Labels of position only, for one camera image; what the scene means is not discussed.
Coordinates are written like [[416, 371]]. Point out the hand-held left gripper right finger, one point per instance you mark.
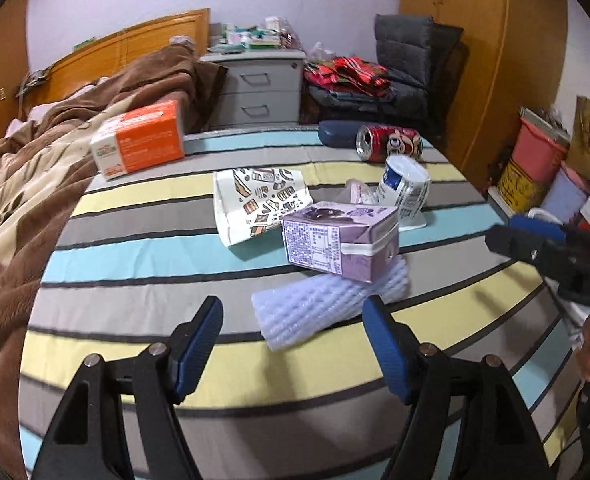
[[387, 350]]

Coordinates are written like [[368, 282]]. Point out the white bubble wrap piece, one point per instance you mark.
[[315, 305]]

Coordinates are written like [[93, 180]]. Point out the yellow patterned tin box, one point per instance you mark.
[[517, 185]]

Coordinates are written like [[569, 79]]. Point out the power strip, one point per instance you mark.
[[37, 77]]

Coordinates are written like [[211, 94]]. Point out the pale blue cylinder tin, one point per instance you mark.
[[562, 197]]

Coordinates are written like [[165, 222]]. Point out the striped tablecloth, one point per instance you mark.
[[150, 260]]

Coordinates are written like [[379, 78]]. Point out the clear plastic wrapper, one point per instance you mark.
[[362, 192]]

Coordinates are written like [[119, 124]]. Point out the dark blue glasses case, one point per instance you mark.
[[337, 132]]

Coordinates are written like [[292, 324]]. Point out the grey folding seat cushion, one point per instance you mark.
[[405, 40]]

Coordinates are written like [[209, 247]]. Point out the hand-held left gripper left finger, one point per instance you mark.
[[197, 350]]

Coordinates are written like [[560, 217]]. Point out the red cartoon drink can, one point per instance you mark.
[[395, 142]]

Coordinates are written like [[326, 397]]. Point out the striped flat gift box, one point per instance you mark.
[[540, 120]]

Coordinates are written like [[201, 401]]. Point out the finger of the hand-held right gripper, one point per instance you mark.
[[520, 247], [535, 227]]

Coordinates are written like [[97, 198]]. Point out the tall wooden wardrobe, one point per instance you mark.
[[500, 60]]

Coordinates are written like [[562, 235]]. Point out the purple milk carton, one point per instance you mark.
[[325, 245]]

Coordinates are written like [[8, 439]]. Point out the red plaid clothing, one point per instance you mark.
[[350, 72]]

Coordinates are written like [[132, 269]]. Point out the white plastic bag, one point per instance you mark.
[[320, 52]]

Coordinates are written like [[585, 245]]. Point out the pink plastic storage box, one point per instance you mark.
[[537, 152]]

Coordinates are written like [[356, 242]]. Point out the grey bedside drawer cabinet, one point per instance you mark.
[[260, 85]]

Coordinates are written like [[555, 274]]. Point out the patterned white paper bag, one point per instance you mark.
[[255, 200]]

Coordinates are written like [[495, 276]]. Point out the wooden headboard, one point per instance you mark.
[[140, 35]]

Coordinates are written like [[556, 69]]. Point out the orange and white cardboard box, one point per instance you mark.
[[150, 135]]

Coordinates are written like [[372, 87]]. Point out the brown blanket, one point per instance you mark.
[[25, 235]]

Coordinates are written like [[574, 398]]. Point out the pile of small boxes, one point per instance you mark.
[[245, 35]]

